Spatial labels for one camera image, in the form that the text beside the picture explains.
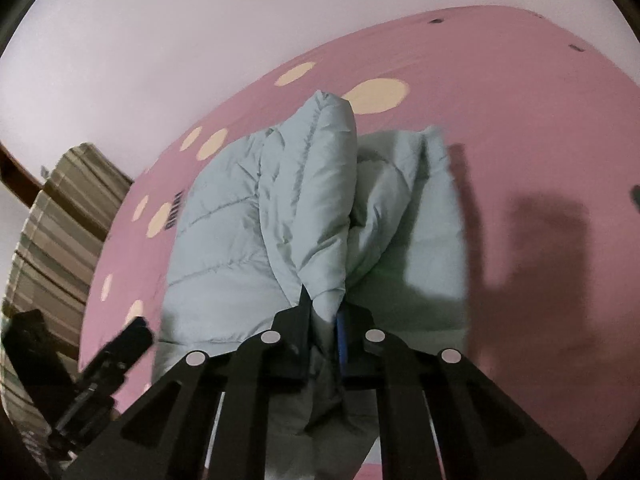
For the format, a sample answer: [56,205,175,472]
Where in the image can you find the striped brown pillow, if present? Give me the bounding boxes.
[0,142,136,476]

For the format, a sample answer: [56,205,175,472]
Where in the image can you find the light blue puffer jacket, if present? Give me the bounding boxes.
[150,89,469,480]

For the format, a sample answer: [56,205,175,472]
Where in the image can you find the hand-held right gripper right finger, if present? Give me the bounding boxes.
[335,305,587,480]

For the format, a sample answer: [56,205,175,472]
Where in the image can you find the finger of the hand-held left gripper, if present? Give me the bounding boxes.
[101,315,154,370]

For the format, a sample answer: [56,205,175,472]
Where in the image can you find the brown wooden bed frame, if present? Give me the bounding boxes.
[0,143,44,209]

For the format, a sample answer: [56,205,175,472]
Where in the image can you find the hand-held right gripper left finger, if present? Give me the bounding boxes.
[61,285,314,480]

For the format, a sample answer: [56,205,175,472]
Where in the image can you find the pink dotted bed sheet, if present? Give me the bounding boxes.
[77,5,640,480]

